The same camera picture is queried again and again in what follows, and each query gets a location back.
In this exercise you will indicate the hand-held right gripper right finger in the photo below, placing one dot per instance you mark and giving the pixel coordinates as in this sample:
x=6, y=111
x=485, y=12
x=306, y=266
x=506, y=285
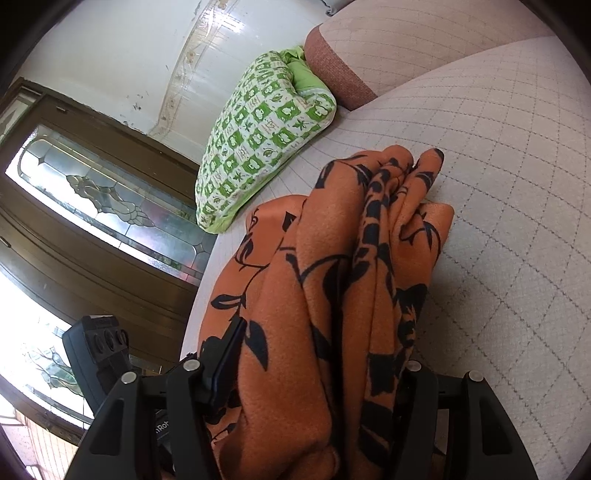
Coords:
x=418, y=392

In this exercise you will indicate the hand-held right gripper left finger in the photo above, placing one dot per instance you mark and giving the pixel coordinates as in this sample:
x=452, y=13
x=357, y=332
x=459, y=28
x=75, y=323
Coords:
x=220, y=364

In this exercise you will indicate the orange floral garment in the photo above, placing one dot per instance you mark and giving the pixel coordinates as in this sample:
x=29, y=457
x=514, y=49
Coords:
x=332, y=314

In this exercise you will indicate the brown stained glass door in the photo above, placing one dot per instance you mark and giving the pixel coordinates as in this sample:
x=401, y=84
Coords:
x=92, y=240

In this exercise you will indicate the pink quilted bed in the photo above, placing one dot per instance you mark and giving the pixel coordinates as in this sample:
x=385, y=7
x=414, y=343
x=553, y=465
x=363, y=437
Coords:
x=461, y=184

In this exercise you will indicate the green patterned folded quilt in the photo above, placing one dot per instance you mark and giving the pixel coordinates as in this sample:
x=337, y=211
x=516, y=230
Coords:
x=258, y=138

